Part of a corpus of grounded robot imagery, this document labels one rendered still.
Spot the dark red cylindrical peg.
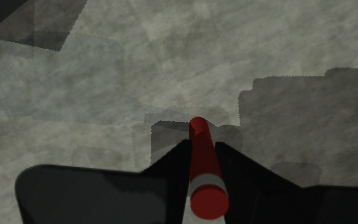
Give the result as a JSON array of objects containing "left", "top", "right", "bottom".
[{"left": 189, "top": 117, "right": 229, "bottom": 220}]

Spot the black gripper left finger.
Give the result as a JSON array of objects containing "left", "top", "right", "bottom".
[{"left": 14, "top": 139, "right": 192, "bottom": 224}]

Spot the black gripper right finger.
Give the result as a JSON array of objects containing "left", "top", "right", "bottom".
[{"left": 215, "top": 142, "right": 358, "bottom": 224}]

